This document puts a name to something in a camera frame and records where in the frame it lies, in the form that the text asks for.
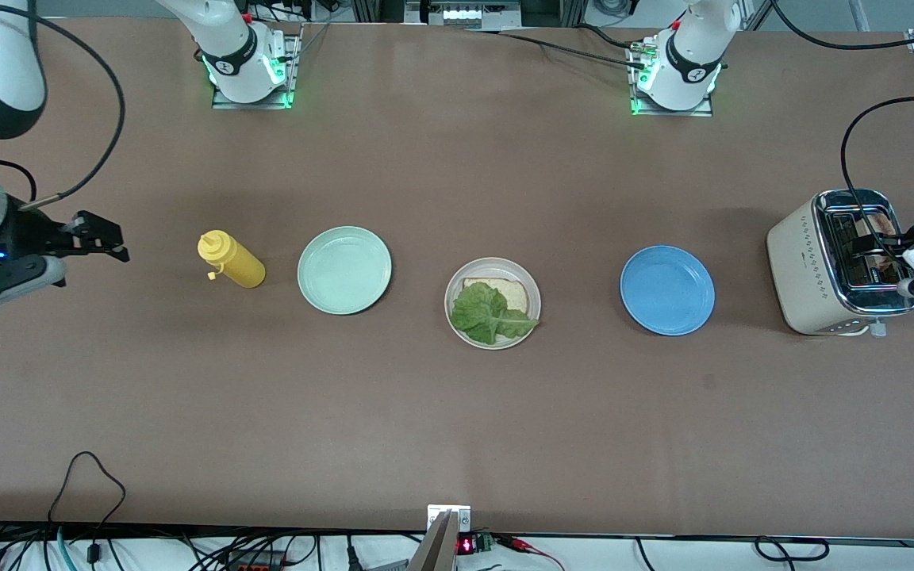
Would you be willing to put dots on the mint green plate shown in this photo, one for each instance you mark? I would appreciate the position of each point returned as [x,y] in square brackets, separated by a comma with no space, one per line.
[344,270]

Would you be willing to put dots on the red display electronics module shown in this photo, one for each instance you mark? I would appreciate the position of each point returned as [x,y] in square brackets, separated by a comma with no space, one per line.
[466,546]

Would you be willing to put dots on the blue plate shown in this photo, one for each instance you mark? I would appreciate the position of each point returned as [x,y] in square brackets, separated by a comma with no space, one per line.
[667,290]

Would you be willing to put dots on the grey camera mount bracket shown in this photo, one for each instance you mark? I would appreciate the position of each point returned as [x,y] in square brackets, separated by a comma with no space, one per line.
[449,519]

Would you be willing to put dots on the white power strip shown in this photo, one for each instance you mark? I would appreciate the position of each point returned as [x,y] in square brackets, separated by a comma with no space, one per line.
[465,14]

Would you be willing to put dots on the beige metal toaster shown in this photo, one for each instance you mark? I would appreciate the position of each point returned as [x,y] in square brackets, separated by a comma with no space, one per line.
[798,277]

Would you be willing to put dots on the red clip lead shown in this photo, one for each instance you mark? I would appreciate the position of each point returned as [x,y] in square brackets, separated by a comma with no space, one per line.
[524,544]

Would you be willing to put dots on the green lettuce leaf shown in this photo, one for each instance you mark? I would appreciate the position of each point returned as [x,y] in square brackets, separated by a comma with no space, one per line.
[489,313]

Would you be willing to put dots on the beige plate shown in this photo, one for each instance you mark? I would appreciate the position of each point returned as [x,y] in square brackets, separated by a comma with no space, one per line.
[532,285]

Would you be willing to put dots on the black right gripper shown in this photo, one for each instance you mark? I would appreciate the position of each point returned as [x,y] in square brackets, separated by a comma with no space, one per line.
[28,235]

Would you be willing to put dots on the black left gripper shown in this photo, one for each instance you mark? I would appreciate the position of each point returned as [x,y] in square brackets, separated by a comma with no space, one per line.
[880,243]

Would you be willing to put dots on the yellow squeeze sauce bottle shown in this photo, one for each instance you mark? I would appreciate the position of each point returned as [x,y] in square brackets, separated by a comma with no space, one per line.
[243,271]

